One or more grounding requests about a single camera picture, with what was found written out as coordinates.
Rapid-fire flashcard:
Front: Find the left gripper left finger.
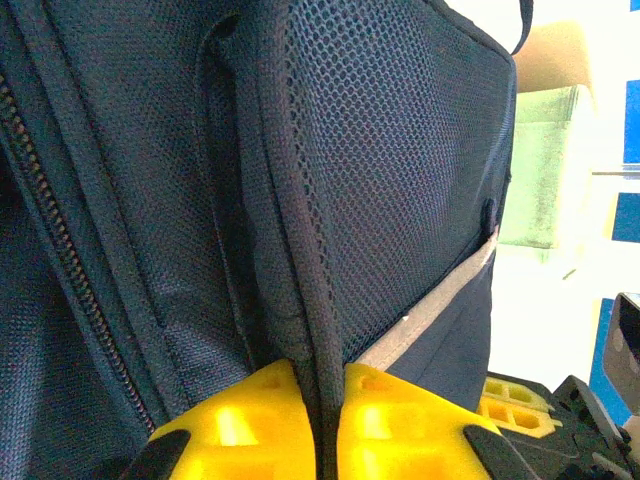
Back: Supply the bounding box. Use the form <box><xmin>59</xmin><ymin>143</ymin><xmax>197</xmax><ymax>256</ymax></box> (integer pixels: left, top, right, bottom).
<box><xmin>119</xmin><ymin>358</ymin><xmax>320</xmax><ymax>480</ymax></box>

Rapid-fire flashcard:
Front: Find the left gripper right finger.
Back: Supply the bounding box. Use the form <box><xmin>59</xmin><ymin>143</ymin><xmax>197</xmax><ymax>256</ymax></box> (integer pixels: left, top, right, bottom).
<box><xmin>338</xmin><ymin>362</ymin><xmax>540</xmax><ymax>480</ymax></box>

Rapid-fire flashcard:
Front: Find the navy blue backpack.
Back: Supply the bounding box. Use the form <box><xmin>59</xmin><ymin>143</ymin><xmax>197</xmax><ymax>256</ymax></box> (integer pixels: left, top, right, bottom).
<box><xmin>0</xmin><ymin>0</ymin><xmax>535</xmax><ymax>480</ymax></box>

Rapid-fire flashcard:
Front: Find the mint green zip case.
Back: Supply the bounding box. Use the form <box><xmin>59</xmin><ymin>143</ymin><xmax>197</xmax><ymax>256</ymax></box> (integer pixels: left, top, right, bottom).
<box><xmin>499</xmin><ymin>83</ymin><xmax>599</xmax><ymax>254</ymax></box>

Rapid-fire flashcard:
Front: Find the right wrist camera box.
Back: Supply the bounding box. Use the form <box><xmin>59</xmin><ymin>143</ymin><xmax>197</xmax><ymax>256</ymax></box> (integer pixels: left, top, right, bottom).
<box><xmin>602</xmin><ymin>292</ymin><xmax>640</xmax><ymax>401</ymax></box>

